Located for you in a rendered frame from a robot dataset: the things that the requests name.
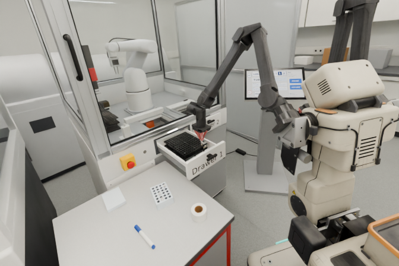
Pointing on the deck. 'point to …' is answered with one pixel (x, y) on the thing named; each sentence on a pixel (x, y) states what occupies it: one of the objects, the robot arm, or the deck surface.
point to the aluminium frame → (88, 116)
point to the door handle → (73, 57)
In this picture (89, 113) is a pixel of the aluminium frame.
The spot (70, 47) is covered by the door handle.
